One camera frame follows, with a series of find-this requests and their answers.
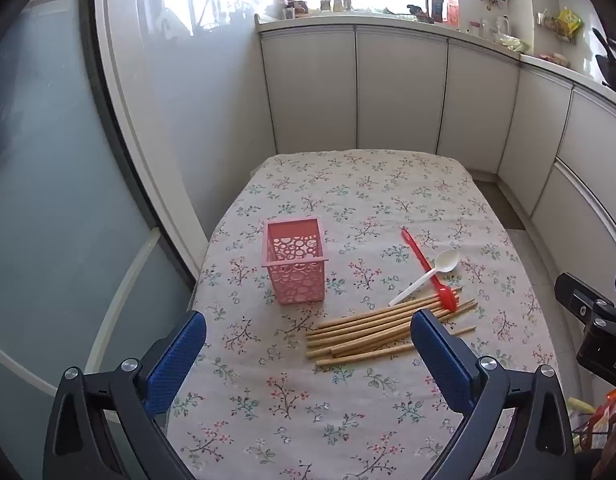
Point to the small brown dishes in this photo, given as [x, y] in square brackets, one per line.
[555, 58]

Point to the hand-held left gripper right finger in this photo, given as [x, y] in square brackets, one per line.
[440, 360]

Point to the pale green plastic bag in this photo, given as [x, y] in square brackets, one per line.
[510, 42]

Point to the white kitchen countertop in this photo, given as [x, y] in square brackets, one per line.
[542, 62]

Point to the dark soap bottle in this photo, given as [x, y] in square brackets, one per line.
[436, 7]

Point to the black wok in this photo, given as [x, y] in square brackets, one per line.
[607, 60]

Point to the colourful snack bag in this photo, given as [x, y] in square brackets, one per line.
[595, 420]

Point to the red dish soap bottle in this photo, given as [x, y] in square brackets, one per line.
[451, 10]

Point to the white plastic spoon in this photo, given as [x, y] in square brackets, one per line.
[446, 261]

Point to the white plastic jug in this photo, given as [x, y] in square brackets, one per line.
[502, 25]

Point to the red plastic spoon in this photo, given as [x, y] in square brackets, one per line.
[417, 252]

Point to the pile of wooden chopsticks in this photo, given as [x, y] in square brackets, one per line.
[363, 342]

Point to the pink perforated utensil basket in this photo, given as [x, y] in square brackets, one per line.
[295, 280]

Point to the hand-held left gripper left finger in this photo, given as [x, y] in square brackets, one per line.
[175, 360]

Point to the frosted glass sliding door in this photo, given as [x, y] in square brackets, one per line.
[48, 210]

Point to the floral tablecloth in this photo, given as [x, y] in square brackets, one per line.
[298, 185]

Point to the yellow snack packet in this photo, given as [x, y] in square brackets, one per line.
[567, 20]

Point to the white kitchen base cabinets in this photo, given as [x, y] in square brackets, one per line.
[397, 90]

